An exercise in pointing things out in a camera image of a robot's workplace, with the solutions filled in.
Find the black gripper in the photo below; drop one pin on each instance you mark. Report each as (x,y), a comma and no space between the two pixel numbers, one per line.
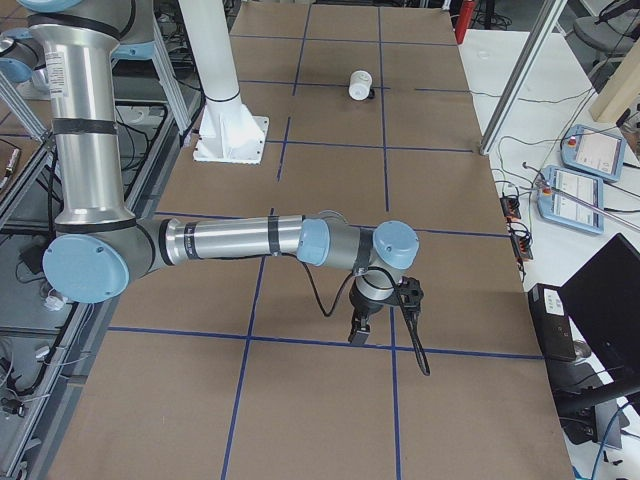
(361,307)

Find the white mug with black handle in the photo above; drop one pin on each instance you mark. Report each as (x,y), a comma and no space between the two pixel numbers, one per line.
(360,86)

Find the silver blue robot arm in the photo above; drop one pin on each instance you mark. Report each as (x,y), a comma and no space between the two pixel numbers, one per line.
(101,247)

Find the brown cardboard table cover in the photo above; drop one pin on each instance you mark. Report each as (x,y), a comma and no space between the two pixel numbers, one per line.
(326,291)

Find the orange black connector board near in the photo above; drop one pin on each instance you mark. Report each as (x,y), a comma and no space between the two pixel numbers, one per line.
(521,243)

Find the orange black connector board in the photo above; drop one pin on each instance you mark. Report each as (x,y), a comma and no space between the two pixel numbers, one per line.
(510,205)
(521,243)

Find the orange black connector board far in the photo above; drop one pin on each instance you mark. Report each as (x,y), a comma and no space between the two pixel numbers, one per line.
(510,205)

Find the metal rod stylus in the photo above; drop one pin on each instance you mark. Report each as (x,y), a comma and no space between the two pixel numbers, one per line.
(568,210)

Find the black monitor stand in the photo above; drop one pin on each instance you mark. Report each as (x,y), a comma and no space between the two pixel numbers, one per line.
(584,403)

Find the near teach pendant tablet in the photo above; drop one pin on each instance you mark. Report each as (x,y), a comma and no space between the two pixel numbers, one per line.
(581,185)

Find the teach pendant tablet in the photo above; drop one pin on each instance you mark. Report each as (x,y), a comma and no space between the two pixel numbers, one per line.
(581,185)
(593,151)

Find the black laptop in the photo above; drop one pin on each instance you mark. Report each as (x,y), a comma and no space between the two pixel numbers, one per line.
(602,300)

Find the far teach pendant tablet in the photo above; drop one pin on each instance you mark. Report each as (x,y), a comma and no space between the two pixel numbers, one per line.
(593,151)

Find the red fire extinguisher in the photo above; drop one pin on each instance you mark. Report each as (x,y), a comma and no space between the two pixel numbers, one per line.
(463,20)

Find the wooden beam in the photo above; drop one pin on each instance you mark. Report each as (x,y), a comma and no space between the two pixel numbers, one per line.
(620,91)

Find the grey office chair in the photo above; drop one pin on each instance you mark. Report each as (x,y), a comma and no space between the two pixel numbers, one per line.
(612,33)

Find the black wrist camera on gripper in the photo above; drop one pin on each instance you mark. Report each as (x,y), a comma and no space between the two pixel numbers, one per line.
(411,295)

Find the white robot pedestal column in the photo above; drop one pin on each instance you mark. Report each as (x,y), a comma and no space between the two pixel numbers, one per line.
(228,131)

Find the aluminium frame post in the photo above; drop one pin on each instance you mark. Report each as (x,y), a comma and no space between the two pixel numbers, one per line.
(542,28)

